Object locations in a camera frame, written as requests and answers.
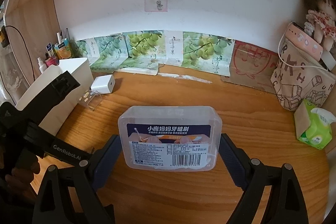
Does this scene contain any white cable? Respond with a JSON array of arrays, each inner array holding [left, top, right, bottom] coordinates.
[[278, 35, 330, 72]]

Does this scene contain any black cable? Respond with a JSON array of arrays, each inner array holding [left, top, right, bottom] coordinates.
[[5, 26, 36, 81]]

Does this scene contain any white lace cloth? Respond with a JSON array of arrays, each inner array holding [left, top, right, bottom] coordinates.
[[0, 51, 30, 104]]

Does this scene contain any brown cardboard sheet red print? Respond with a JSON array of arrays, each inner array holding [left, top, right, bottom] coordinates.
[[220, 40, 280, 94]]

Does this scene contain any white plastic storage tray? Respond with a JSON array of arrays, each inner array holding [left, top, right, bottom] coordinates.
[[14, 57, 94, 136]]

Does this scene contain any clear sticker box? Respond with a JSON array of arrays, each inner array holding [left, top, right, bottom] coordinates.
[[78, 91, 102, 111]]

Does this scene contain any clear plastic box blue label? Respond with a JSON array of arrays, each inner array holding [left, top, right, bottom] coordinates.
[[118, 105, 223, 170]]

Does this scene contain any blue white tube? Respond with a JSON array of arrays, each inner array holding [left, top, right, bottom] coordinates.
[[45, 42, 54, 59]]

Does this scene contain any pink long case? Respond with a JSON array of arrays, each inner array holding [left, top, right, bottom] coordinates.
[[286, 22, 323, 61]]

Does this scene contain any grape print cardboard sheet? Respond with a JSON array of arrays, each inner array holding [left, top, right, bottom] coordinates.
[[76, 31, 168, 75], [159, 31, 235, 77]]

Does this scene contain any small white bear toy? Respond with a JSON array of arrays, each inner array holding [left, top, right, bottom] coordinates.
[[304, 21, 315, 37]]

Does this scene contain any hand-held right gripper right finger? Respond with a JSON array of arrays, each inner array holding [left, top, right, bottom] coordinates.
[[220, 133, 309, 224]]

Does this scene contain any pink frame wall sticker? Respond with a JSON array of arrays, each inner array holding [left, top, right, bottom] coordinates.
[[144, 0, 168, 12]]

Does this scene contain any orange juice carton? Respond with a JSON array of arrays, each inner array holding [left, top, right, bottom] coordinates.
[[54, 40, 72, 60]]

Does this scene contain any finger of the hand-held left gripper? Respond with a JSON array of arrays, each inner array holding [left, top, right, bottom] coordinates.
[[16, 70, 80, 125]]

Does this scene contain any green tissue pack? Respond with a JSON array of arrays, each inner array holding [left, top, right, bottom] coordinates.
[[293, 98, 336, 150]]

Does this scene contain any white charger cube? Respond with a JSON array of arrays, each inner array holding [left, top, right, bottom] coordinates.
[[91, 76, 116, 95]]

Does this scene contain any white small box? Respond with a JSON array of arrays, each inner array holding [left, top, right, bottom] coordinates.
[[319, 49, 336, 69]]

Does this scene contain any rag doll floral dress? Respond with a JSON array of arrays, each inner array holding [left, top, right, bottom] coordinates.
[[302, 0, 336, 52]]

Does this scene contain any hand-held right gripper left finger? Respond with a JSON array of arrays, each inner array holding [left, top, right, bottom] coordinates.
[[32, 134, 124, 224]]

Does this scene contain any letter print fabric bag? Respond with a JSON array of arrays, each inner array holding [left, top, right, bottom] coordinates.
[[270, 38, 334, 111]]

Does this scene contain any person's left hand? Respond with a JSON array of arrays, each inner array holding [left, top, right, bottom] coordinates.
[[5, 158, 40, 195]]

